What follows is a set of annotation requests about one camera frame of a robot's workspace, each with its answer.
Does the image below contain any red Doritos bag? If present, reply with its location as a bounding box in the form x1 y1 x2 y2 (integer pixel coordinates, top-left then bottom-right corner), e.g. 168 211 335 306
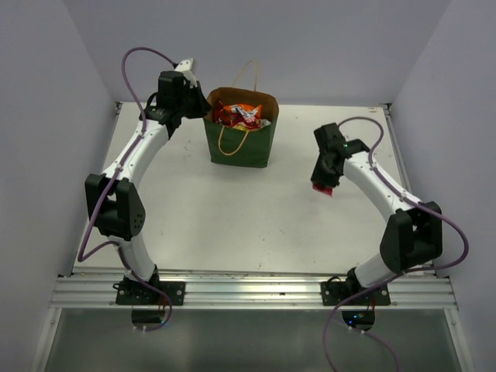
212 99 232 127

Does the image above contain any Fox's fruits candy bag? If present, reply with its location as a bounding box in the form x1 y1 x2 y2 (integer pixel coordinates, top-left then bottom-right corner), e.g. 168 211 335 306
222 104 263 131

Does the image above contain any green paper bag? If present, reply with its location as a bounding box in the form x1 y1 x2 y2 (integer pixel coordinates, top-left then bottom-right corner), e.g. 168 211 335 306
202 59 281 169

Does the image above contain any small pink candy bag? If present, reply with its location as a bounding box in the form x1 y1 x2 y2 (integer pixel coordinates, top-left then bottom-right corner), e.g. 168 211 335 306
312 184 333 197

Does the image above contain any silver foil packet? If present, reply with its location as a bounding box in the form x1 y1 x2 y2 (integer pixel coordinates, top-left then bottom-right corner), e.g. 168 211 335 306
260 119 271 128

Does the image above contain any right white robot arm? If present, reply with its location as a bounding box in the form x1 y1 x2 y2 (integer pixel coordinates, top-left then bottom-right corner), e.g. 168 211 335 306
311 123 443 305

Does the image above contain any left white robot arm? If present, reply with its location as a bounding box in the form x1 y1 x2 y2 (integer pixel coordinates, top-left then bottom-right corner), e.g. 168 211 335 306
84 59 211 305

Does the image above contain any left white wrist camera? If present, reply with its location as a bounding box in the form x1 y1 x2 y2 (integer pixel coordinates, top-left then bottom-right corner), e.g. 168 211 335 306
174 58 197 87

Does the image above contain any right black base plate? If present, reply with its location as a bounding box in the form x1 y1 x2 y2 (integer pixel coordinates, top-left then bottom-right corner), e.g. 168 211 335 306
320 277 391 307

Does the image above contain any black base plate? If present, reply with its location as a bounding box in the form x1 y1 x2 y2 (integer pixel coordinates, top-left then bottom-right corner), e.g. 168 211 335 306
320 277 391 307
112 278 185 306

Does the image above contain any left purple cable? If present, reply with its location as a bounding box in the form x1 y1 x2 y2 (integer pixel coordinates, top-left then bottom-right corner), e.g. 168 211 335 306
77 46 180 332

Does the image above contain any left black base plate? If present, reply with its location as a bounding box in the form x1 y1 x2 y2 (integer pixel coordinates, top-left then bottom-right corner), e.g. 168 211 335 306
112 278 185 306

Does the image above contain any aluminium frame rail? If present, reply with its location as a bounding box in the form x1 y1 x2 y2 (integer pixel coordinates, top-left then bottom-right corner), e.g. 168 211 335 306
49 269 456 310

